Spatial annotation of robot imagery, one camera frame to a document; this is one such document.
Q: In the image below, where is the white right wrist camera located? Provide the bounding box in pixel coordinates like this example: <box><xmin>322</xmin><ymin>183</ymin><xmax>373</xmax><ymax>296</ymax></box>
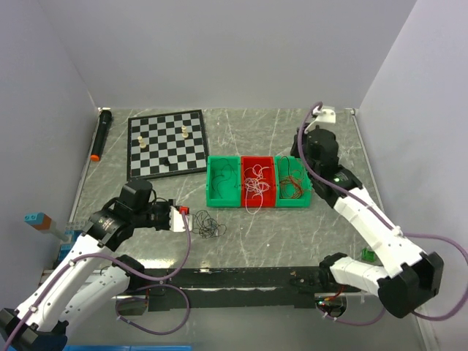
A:
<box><xmin>304</xmin><ymin>107</ymin><xmax>336</xmax><ymax>134</ymax></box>

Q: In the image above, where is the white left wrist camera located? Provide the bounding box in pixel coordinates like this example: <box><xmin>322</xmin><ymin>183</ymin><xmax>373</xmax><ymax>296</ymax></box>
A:
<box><xmin>170</xmin><ymin>206</ymin><xmax>193</xmax><ymax>233</ymax></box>

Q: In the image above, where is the small green clip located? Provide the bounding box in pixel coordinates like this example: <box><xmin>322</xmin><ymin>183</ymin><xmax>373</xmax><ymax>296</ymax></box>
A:
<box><xmin>361</xmin><ymin>248</ymin><xmax>377</xmax><ymax>263</ymax></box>

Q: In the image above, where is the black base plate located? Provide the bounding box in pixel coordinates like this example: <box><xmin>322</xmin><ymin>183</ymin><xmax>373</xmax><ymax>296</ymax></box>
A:
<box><xmin>100</xmin><ymin>265</ymin><xmax>363</xmax><ymax>312</ymax></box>

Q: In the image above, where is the dark red thin cable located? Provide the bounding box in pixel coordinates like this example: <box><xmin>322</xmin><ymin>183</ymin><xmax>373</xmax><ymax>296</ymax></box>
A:
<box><xmin>279</xmin><ymin>156</ymin><xmax>306</xmax><ymax>200</ymax></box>

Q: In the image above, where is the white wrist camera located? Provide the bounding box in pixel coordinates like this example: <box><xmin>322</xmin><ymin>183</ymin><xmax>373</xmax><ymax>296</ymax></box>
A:
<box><xmin>304</xmin><ymin>107</ymin><xmax>336</xmax><ymax>134</ymax></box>
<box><xmin>170</xmin><ymin>206</ymin><xmax>193</xmax><ymax>233</ymax></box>

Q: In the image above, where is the black marker orange cap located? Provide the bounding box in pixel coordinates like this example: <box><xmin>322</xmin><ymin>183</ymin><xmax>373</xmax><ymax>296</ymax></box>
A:
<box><xmin>90</xmin><ymin>110</ymin><xmax>113</xmax><ymax>162</ymax></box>

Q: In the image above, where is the black white chessboard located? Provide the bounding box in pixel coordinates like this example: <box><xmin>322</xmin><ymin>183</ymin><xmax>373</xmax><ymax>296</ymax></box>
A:
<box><xmin>127</xmin><ymin>110</ymin><xmax>209</xmax><ymax>181</ymax></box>

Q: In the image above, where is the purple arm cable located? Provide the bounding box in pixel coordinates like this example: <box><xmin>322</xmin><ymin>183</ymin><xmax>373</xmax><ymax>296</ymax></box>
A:
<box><xmin>1</xmin><ymin>217</ymin><xmax>193</xmax><ymax>351</ymax></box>
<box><xmin>296</xmin><ymin>101</ymin><xmax>468</xmax><ymax>326</ymax></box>

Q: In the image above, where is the black cable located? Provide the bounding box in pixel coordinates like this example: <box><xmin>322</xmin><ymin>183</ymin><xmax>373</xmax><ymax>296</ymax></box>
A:
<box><xmin>192</xmin><ymin>210</ymin><xmax>227</xmax><ymax>239</ymax></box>
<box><xmin>211</xmin><ymin>159</ymin><xmax>242</xmax><ymax>200</ymax></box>

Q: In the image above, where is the blue brown block tower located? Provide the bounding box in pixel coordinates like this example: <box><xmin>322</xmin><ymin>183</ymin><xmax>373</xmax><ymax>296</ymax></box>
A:
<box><xmin>24</xmin><ymin>212</ymin><xmax>68</xmax><ymax>242</ymax></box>

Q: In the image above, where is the blue white lego block stack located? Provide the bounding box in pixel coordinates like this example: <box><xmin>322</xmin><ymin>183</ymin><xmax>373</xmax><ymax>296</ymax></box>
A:
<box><xmin>53</xmin><ymin>220</ymin><xmax>87</xmax><ymax>269</ymax></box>

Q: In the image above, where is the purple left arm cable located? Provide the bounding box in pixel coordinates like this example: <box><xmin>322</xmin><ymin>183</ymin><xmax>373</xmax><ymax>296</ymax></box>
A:
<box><xmin>1</xmin><ymin>217</ymin><xmax>193</xmax><ymax>351</ymax></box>

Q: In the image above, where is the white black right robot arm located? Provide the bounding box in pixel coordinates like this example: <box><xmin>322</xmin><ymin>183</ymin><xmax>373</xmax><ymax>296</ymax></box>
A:
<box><xmin>291</xmin><ymin>127</ymin><xmax>444</xmax><ymax>318</ymax></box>

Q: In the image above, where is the cream chess pawn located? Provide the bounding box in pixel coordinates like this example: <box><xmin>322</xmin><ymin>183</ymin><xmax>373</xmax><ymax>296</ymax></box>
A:
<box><xmin>137</xmin><ymin>136</ymin><xmax>147</xmax><ymax>149</ymax></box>
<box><xmin>181</xmin><ymin>125</ymin><xmax>189</xmax><ymax>139</ymax></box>

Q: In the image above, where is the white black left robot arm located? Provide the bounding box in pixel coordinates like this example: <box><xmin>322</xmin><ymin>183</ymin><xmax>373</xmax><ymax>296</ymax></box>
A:
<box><xmin>1</xmin><ymin>180</ymin><xmax>180</xmax><ymax>350</ymax></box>

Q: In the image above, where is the aluminium rail frame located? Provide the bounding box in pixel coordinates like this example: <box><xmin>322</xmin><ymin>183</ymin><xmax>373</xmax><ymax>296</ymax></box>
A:
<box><xmin>21</xmin><ymin>265</ymin><xmax>439</xmax><ymax>347</ymax></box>

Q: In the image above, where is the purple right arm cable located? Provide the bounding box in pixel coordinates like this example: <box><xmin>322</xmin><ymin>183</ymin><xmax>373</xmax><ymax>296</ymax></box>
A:
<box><xmin>296</xmin><ymin>101</ymin><xmax>468</xmax><ymax>326</ymax></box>

